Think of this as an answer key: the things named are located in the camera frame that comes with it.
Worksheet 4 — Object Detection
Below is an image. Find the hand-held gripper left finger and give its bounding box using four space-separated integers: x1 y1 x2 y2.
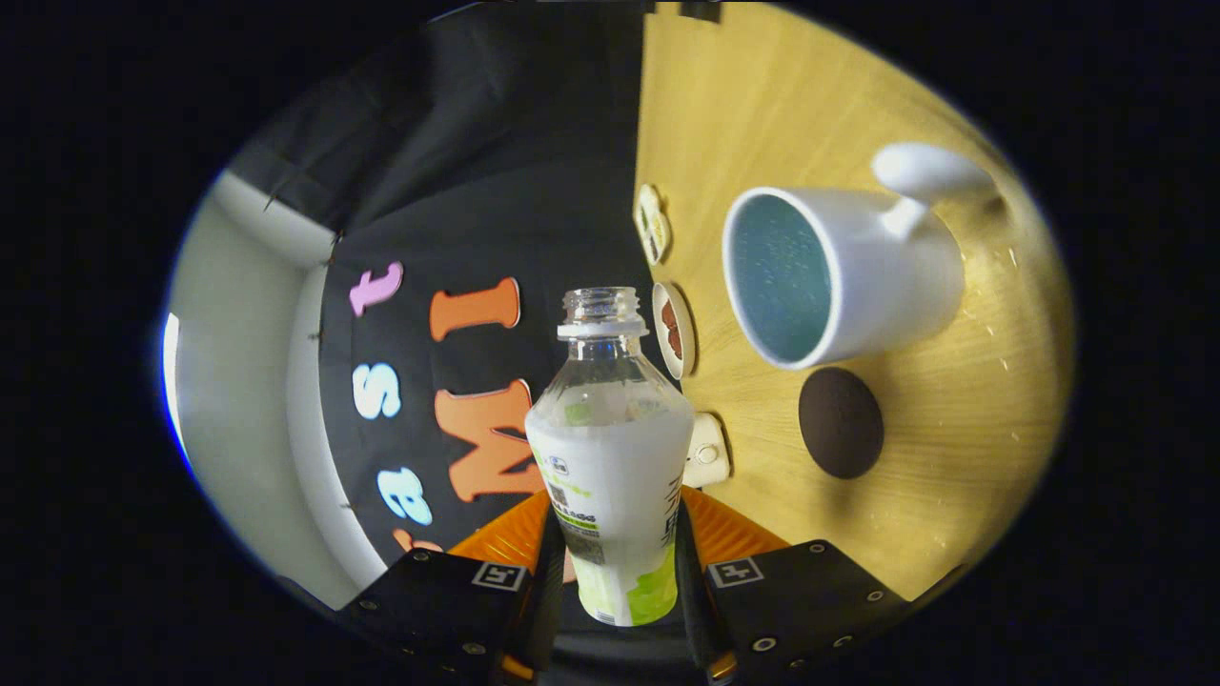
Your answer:
334 491 573 685

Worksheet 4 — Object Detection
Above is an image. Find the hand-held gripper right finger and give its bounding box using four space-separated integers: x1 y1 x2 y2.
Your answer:
675 486 908 685

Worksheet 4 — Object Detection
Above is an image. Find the dark brown round coaster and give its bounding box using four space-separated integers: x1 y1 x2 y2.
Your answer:
798 367 885 480

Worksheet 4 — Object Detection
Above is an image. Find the clear plastic juice bottle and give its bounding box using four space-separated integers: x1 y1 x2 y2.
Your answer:
524 287 696 628

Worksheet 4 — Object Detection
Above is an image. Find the white cup blue inside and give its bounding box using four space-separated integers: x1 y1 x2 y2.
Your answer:
722 143 1002 371

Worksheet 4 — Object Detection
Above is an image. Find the white toaster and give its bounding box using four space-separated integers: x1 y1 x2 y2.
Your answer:
682 412 732 489

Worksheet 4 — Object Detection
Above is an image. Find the wooden table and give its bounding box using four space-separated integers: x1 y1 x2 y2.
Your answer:
634 0 1076 601

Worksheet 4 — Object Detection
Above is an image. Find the round white plate brown food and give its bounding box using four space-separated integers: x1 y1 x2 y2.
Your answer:
652 281 697 380

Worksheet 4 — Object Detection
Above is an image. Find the large ceiling light panel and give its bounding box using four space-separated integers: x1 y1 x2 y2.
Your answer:
162 313 182 449

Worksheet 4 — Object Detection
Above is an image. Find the white tray with food pieces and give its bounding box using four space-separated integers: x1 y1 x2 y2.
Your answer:
634 184 673 266

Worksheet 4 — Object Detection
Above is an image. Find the black backdrop cloth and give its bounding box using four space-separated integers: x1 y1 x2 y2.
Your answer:
229 0 659 573

